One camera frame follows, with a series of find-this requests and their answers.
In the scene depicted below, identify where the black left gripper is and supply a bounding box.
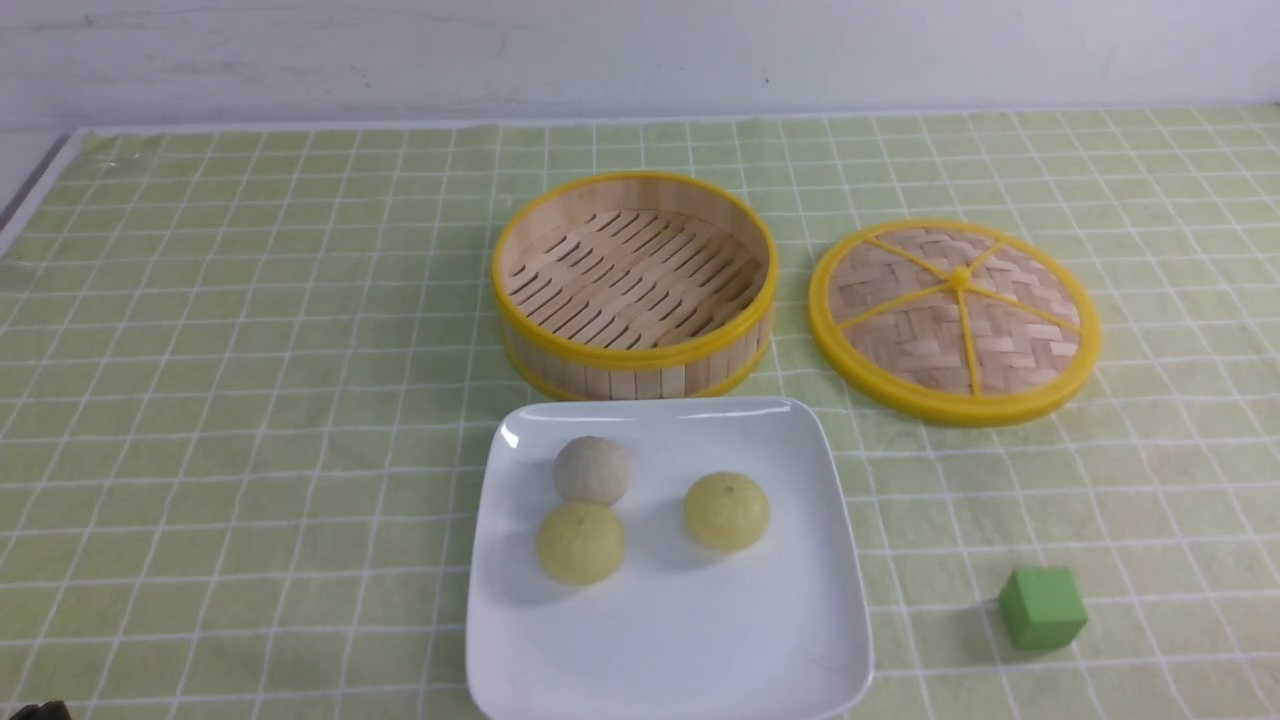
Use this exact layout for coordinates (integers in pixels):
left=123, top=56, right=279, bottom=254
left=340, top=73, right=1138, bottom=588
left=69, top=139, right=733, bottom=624
left=9, top=701, right=72, bottom=720

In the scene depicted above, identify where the yellow steamed bun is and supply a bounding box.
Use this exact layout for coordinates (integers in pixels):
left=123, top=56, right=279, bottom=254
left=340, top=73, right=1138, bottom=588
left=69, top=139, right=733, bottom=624
left=535, top=502, right=626, bottom=585
left=682, top=471, right=771, bottom=553

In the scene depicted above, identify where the white steamed bun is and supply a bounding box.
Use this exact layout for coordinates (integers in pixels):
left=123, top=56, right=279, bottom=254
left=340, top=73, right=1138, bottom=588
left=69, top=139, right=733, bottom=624
left=552, top=436, right=634, bottom=507

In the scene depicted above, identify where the white square plate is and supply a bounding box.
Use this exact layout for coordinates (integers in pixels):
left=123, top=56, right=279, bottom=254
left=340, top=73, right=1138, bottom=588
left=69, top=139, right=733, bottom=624
left=465, top=397, right=876, bottom=719

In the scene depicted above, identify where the green checkered tablecloth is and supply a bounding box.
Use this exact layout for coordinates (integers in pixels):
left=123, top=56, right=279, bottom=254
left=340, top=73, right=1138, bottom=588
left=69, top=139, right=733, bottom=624
left=1, top=106, right=1279, bottom=719

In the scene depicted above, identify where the bamboo steamer basket yellow rim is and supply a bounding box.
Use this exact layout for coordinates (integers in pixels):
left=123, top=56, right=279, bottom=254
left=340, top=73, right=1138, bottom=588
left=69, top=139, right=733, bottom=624
left=490, top=170, right=780, bottom=401

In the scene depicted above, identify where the woven bamboo steamer lid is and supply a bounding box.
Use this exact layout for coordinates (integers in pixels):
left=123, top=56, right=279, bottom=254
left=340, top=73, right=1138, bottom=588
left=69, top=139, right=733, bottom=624
left=808, top=219, right=1103, bottom=427

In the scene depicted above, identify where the green cube block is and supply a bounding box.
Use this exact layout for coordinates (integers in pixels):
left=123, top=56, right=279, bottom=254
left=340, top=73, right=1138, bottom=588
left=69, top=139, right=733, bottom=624
left=998, top=566, right=1089, bottom=652

